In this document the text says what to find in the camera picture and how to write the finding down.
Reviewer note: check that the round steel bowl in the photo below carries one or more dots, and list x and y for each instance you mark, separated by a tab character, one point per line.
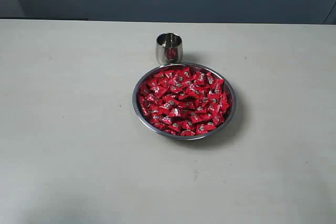
183	138

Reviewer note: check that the pile of red wrapped candies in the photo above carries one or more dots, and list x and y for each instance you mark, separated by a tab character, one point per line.
183	100

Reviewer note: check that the stainless steel cup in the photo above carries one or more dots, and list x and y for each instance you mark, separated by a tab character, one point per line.
169	48

